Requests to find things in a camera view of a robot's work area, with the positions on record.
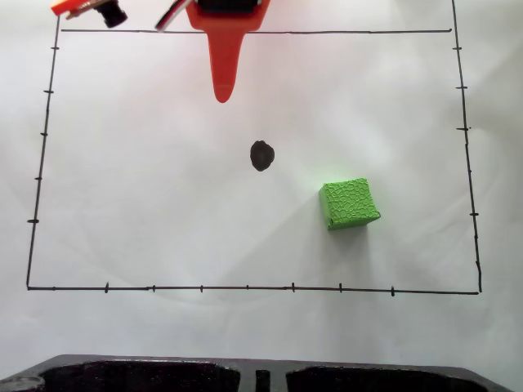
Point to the green textured cube block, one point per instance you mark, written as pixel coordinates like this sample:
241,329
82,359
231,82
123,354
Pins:
348,203

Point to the black dot mark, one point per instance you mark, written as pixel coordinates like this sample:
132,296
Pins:
262,155

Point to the white sheet with black lines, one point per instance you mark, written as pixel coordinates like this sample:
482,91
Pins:
163,224

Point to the black moulded plastic base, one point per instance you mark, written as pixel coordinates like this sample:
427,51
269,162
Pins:
261,375

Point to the black camera on orange mount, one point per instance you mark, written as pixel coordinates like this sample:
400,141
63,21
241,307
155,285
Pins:
107,11

